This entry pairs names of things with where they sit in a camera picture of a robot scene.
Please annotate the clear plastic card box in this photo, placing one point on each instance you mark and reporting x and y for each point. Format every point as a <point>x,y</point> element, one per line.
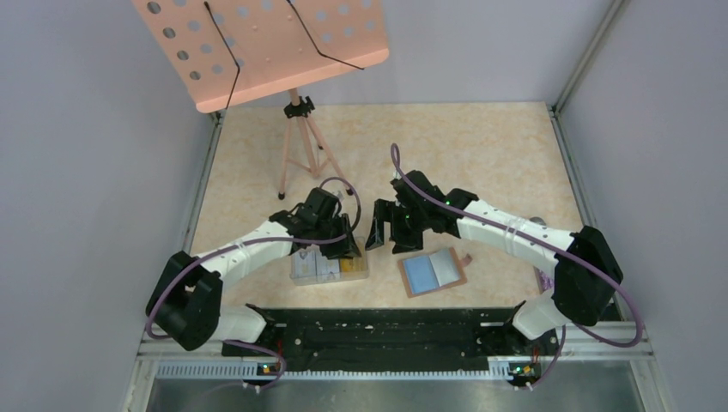
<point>345,277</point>

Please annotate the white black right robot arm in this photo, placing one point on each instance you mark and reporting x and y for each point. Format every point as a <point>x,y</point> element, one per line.
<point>585,272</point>

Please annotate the yellow credit card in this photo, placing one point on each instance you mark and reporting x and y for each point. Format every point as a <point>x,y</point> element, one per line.
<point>350,265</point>

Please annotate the pink music stand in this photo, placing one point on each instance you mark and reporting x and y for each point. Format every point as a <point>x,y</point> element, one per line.
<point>231,52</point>

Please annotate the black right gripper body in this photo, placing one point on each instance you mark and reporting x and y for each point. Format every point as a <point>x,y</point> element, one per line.
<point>407,226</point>

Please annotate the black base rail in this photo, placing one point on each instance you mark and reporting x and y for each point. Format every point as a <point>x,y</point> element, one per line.
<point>398,340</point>

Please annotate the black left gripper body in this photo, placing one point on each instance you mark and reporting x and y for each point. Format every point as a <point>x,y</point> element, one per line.
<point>329,228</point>

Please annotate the silver credit cards stack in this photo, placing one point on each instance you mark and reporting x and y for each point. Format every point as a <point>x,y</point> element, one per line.
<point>311,267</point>

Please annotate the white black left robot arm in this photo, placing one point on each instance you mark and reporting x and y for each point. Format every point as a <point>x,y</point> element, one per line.
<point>185,305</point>

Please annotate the purple glitter microphone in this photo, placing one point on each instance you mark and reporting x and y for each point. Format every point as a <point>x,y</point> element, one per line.
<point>544,281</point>

